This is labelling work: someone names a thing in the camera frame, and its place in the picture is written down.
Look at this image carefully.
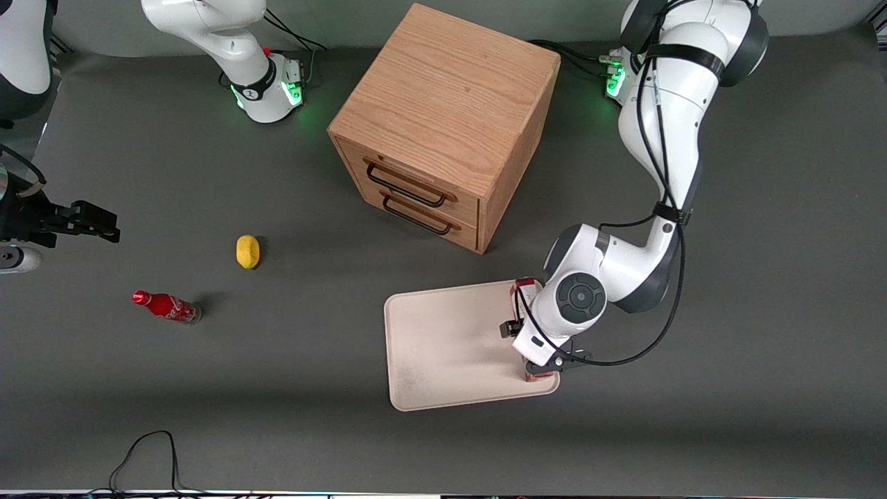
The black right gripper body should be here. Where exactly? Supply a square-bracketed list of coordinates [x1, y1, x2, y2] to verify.
[0, 184, 58, 249]

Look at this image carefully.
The red cookie box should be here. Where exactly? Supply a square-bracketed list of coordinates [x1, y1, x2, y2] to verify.
[508, 277, 556, 383]

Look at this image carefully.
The white rectangular tray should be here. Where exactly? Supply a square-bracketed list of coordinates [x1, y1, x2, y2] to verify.
[383, 278, 561, 412]

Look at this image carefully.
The wooden drawer front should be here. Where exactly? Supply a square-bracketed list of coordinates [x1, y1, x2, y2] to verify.
[353, 177, 480, 252]
[338, 139, 481, 229]

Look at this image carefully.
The red cola bottle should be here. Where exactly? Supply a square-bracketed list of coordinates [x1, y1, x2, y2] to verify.
[132, 290, 202, 325]

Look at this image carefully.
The yellow lemon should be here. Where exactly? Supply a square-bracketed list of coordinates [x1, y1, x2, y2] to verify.
[236, 234, 261, 270]

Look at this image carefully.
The wooden two-drawer cabinet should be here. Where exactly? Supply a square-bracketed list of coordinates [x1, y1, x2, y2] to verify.
[327, 3, 562, 255]

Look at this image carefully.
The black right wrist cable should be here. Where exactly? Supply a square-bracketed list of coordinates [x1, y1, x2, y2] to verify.
[0, 142, 48, 189]

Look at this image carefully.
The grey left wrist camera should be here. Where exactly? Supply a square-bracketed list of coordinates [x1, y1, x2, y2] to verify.
[525, 349, 595, 376]

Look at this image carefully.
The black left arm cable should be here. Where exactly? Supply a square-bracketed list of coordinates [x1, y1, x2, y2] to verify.
[515, 0, 694, 368]

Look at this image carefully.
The black metal drawer handle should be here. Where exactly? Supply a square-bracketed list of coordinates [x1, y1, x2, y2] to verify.
[381, 194, 455, 236]
[365, 160, 450, 209]

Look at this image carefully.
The thin black looped cable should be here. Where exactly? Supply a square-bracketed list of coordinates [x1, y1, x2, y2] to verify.
[107, 430, 209, 497]

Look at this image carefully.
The black left base cable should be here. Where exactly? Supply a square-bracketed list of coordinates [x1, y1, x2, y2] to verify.
[527, 38, 622, 81]

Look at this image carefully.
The black base cable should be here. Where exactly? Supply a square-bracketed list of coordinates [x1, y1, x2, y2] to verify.
[263, 7, 328, 85]
[527, 38, 622, 81]

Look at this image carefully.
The black right base cable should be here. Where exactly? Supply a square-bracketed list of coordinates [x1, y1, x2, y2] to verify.
[263, 7, 328, 85]

